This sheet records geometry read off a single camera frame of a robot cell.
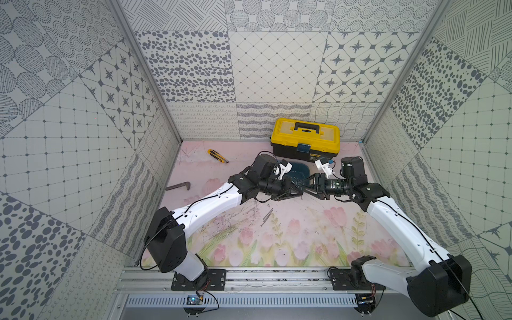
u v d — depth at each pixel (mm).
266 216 904
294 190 702
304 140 996
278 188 651
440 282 390
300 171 1057
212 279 737
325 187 661
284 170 703
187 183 1011
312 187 658
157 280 752
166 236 414
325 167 714
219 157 1111
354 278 666
